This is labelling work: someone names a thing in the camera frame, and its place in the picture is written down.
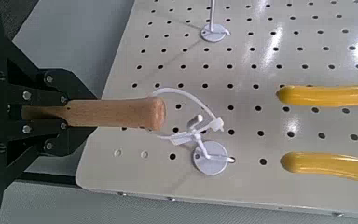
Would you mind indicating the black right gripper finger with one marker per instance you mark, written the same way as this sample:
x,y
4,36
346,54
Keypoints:
x,y
28,140
28,81

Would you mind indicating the white perforated pegboard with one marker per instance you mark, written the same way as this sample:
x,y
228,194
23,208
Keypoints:
x,y
245,62

